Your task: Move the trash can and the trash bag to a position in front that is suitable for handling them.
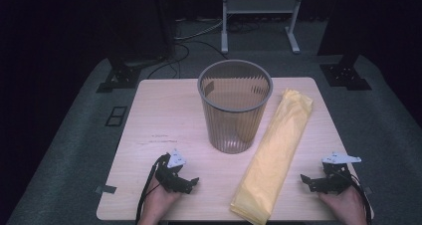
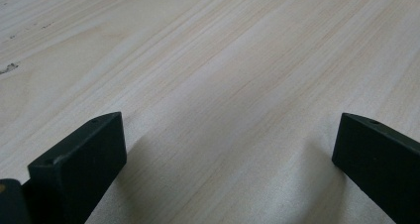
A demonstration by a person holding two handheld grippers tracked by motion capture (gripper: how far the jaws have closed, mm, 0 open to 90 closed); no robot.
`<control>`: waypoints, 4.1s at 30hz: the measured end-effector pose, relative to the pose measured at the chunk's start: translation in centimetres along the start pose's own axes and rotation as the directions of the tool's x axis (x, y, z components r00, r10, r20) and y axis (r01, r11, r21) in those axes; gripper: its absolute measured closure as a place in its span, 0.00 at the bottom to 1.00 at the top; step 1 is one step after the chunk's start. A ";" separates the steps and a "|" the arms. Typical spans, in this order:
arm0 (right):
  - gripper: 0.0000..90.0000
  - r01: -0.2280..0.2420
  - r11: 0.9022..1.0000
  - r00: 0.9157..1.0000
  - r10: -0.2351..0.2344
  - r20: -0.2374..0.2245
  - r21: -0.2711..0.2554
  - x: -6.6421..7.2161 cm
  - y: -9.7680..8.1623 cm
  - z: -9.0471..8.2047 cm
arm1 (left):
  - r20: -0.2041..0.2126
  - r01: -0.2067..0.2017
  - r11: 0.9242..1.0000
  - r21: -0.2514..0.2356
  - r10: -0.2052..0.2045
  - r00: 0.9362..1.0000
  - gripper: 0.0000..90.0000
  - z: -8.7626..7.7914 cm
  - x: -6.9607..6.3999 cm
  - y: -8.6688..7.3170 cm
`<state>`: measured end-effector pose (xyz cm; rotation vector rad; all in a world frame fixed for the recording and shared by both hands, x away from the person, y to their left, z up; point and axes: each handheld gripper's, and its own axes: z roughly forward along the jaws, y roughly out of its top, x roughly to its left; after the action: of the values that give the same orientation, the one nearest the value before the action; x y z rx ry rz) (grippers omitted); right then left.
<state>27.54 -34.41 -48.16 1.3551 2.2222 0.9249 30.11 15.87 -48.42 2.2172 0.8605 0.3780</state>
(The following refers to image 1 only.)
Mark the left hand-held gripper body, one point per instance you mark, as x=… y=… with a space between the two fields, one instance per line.
x=167 y=178

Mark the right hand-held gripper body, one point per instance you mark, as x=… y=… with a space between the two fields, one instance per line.
x=335 y=181

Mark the yellow plastic garbage bag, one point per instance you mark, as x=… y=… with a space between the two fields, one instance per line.
x=275 y=152

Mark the grey ribbed plastic trash bin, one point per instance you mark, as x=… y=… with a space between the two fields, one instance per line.
x=232 y=132

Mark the person's right hand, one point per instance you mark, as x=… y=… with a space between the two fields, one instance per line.
x=346 y=206

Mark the person's left hand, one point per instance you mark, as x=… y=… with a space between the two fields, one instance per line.
x=159 y=205

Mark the grey floor tape strip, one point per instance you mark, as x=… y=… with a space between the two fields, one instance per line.
x=106 y=189
x=367 y=190

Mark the black floor socket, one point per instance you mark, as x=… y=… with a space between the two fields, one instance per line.
x=116 y=116

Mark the black stand base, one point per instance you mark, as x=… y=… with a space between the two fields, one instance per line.
x=121 y=77
x=345 y=75

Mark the white metal stand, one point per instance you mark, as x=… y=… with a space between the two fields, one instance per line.
x=260 y=5

